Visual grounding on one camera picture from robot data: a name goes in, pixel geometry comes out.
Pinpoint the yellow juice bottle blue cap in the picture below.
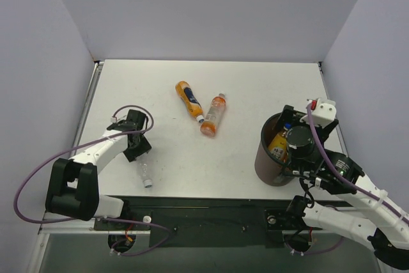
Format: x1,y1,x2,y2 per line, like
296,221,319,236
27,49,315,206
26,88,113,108
268,123,291,162

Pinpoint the clear plastic bottle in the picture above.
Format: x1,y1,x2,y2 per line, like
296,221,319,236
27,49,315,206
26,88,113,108
137,157,153,189

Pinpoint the orange bottle dark blue label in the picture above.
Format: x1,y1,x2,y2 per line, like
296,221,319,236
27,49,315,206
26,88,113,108
175,81,205,123

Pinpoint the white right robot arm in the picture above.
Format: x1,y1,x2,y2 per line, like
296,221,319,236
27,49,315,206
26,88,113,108
277,99,408,270

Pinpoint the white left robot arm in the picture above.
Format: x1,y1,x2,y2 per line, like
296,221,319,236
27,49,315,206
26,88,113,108
45,109,152,230

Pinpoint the brown round bin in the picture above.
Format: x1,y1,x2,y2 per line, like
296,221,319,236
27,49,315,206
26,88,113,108
254,113,293,187

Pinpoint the clear orange drink bottle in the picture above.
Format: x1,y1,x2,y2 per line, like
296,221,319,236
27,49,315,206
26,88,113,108
200,93,226,137

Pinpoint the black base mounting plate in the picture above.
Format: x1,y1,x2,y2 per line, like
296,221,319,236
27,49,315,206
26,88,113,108
94,196,312,248

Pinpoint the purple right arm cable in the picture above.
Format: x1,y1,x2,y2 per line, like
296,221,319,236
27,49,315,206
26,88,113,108
306,105,409,256

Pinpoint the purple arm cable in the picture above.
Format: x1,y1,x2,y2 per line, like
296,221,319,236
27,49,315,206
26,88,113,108
14,105,172,256
306,105,409,256

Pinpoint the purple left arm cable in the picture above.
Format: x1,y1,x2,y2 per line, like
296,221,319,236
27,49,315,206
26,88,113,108
14,105,172,256

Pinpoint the aluminium front rail frame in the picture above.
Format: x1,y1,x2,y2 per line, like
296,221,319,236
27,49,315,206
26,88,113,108
38,60,384,235

